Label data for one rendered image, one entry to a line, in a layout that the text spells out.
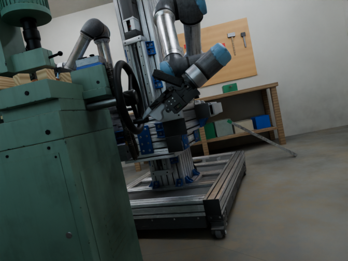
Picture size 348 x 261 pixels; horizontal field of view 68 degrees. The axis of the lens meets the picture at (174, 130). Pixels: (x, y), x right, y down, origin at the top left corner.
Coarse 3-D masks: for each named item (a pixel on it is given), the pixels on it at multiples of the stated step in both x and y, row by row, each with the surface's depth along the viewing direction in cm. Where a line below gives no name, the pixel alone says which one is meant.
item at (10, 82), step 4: (0, 80) 81; (4, 80) 83; (8, 80) 85; (12, 80) 86; (0, 84) 81; (4, 84) 82; (8, 84) 84; (12, 84) 86; (0, 88) 80; (4, 88) 82
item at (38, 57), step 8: (40, 48) 100; (16, 56) 101; (24, 56) 101; (32, 56) 100; (40, 56) 100; (16, 64) 101; (24, 64) 101; (32, 64) 101; (40, 64) 100; (48, 64) 102; (16, 72) 102; (24, 72) 105; (32, 72) 107
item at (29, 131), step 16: (64, 112) 85; (80, 112) 96; (96, 112) 110; (0, 128) 84; (16, 128) 84; (32, 128) 83; (48, 128) 82; (64, 128) 83; (80, 128) 93; (96, 128) 106; (0, 144) 85; (16, 144) 84; (32, 144) 84
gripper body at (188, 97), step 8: (168, 88) 87; (176, 88) 88; (184, 88) 88; (192, 88) 87; (168, 96) 87; (176, 96) 87; (184, 96) 88; (192, 96) 88; (168, 104) 88; (176, 104) 87; (184, 104) 86; (176, 112) 87
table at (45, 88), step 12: (24, 84) 80; (36, 84) 79; (48, 84) 79; (60, 84) 86; (72, 84) 94; (0, 96) 81; (12, 96) 81; (24, 96) 80; (36, 96) 80; (48, 96) 79; (60, 96) 84; (72, 96) 92; (84, 96) 100; (96, 96) 99; (108, 96) 107; (0, 108) 82; (12, 108) 85
